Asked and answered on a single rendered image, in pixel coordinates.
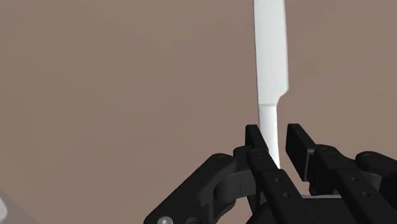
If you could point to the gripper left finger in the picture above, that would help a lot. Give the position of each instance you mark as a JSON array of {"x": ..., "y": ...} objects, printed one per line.
[{"x": 266, "y": 189}]

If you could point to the white table knife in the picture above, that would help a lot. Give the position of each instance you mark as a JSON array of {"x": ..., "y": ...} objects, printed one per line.
[{"x": 270, "y": 62}]

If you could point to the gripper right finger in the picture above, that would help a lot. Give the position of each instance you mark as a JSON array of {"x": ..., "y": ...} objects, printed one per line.
[{"x": 347, "y": 176}]

